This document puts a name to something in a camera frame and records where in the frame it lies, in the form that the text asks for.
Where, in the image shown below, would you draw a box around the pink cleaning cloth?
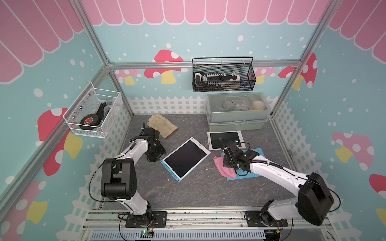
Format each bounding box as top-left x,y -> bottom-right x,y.
213,156 -> 236,179

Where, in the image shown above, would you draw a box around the blue front drawing tablet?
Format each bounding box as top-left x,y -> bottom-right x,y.
220,148 -> 266,181

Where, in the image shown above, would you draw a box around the blue drawing tablet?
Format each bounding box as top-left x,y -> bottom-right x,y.
161,137 -> 211,182
220,148 -> 266,181

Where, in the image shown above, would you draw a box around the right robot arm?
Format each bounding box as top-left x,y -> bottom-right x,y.
219,138 -> 337,228

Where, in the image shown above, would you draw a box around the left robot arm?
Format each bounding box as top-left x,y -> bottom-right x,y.
97,124 -> 166,227

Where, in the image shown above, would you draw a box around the white drawing tablet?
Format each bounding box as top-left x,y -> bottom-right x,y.
207,131 -> 246,151

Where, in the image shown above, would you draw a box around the beige work glove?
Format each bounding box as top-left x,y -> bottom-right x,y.
147,114 -> 178,139

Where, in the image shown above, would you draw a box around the green plastic storage box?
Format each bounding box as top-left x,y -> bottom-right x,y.
205,92 -> 271,132

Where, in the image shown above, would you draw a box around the black tape roll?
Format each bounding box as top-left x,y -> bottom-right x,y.
79,113 -> 101,131

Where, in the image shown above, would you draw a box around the white items in basket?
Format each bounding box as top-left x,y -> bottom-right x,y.
193,71 -> 241,89

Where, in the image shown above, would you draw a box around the small green circuit board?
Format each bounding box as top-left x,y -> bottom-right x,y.
140,231 -> 154,239

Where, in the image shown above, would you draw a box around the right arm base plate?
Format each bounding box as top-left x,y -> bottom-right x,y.
244,210 -> 288,229

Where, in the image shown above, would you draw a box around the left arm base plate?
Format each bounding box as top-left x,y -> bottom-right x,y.
125,211 -> 167,228

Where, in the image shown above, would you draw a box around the clear wall bin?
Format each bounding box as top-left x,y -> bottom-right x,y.
63,83 -> 123,139

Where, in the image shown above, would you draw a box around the black wire mesh basket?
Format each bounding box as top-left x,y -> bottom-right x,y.
192,57 -> 256,92

